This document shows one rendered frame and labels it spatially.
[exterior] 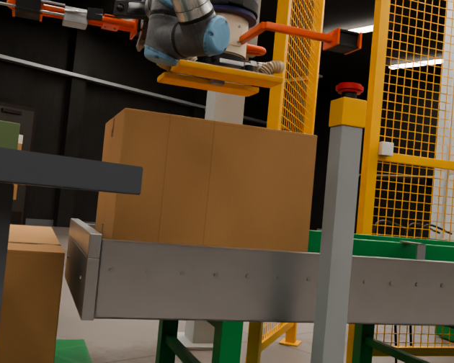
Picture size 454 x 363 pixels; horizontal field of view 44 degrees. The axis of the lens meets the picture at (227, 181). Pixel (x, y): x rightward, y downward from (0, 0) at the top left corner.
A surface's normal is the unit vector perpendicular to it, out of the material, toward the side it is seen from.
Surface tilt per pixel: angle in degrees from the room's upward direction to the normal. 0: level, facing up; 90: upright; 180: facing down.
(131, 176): 90
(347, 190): 90
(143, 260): 90
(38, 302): 90
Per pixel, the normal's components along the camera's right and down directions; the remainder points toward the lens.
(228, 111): 0.33, -0.01
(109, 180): 0.69, 0.04
